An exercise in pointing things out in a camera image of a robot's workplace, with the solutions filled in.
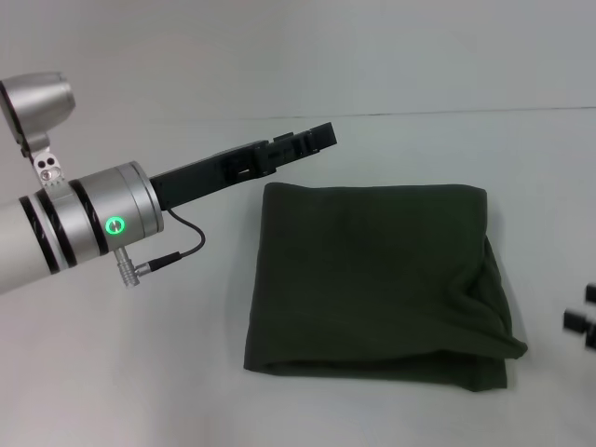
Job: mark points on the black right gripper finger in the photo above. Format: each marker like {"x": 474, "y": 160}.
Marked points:
{"x": 590, "y": 291}
{"x": 579, "y": 321}

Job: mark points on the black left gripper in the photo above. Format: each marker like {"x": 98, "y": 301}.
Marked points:
{"x": 209, "y": 177}

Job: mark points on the white and silver left arm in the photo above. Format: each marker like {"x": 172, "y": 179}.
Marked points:
{"x": 60, "y": 233}

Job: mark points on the dark green FREE! t-shirt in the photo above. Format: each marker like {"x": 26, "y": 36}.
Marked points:
{"x": 372, "y": 288}

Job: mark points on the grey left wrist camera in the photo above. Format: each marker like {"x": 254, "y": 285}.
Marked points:
{"x": 37, "y": 107}

